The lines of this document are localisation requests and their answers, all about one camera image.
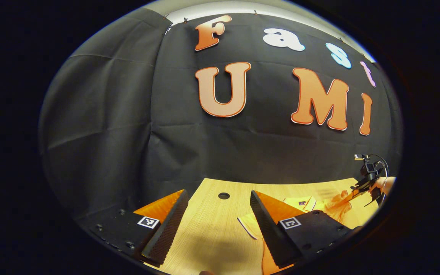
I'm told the orange T-shirt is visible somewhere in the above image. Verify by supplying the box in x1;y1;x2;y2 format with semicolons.
237;190;353;275

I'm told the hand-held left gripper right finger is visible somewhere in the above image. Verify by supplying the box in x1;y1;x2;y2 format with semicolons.
250;190;362;269

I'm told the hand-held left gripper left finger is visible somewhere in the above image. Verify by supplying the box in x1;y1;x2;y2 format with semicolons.
86;189;189;268

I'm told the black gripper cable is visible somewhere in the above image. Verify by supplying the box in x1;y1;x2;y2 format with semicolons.
369;154;390;178

